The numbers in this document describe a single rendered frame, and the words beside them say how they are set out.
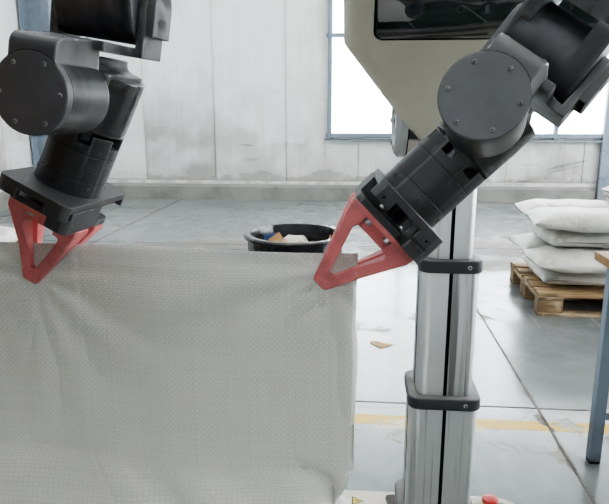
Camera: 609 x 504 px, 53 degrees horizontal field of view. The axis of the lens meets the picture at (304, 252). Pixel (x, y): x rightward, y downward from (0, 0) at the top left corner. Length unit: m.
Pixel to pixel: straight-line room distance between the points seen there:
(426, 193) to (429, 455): 0.80
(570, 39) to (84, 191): 0.39
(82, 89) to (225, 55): 8.26
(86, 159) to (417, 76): 0.55
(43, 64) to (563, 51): 0.36
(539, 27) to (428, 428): 0.83
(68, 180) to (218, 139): 8.20
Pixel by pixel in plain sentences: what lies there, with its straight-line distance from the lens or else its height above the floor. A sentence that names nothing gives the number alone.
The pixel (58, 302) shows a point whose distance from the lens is 0.60.
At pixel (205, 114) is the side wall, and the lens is 8.75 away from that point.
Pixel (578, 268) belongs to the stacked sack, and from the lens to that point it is 3.88.
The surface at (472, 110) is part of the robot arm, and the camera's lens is 0.41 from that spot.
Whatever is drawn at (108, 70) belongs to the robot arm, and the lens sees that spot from 0.52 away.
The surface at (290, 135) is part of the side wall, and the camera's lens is 8.55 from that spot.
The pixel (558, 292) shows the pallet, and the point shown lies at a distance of 3.98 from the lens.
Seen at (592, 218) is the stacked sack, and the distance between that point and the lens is 3.90.
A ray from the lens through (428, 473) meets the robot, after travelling 1.23.
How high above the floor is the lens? 1.20
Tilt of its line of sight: 13 degrees down
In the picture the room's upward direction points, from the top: straight up
